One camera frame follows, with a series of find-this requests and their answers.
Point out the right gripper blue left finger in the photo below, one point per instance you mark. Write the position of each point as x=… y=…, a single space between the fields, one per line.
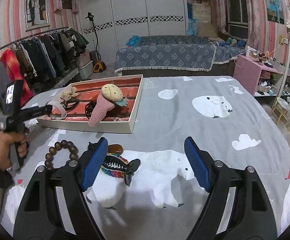
x=91 y=162

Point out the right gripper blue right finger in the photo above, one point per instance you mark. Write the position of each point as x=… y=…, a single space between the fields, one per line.
x=194 y=156

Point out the black claw clip rainbow band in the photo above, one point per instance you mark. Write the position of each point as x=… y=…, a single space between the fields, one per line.
x=115 y=165

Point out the pink knitted doll hair clip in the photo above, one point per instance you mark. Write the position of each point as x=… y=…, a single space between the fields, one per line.
x=109 y=97

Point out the orange fabric scrunchie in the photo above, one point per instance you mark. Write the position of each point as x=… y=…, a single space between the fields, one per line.
x=122 y=111

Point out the jewelry tray red lining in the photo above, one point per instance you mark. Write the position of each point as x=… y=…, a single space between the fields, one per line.
x=77 y=108

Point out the person's left hand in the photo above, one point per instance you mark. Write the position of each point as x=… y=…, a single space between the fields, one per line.
x=6 y=139

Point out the black claw hair clip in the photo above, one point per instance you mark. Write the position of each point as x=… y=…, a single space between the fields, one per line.
x=89 y=108

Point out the clothes rack with garments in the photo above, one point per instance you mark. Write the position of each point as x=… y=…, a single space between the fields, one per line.
x=45 y=58

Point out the orange red coat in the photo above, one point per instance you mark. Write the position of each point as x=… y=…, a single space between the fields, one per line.
x=12 y=66

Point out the grey storage box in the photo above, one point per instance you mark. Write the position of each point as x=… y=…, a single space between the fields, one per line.
x=86 y=71

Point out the garment steamer yellow base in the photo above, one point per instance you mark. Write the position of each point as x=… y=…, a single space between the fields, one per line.
x=98 y=65

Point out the pink side desk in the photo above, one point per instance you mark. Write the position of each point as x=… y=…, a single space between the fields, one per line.
x=260 y=79

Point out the bed with blue patterned cover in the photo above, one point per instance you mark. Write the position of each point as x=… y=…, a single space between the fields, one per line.
x=165 y=55

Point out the framed wedding photo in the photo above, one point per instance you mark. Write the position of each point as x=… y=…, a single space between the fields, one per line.
x=36 y=14

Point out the pink curtain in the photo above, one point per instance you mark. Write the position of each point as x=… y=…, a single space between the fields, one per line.
x=253 y=23

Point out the white wardrobe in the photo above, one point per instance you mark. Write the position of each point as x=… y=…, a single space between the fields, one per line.
x=117 y=21

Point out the window with dark frame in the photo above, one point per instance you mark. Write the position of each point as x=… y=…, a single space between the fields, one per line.
x=237 y=18

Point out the wall poster blue dress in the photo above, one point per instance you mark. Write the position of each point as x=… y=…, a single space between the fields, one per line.
x=274 y=11

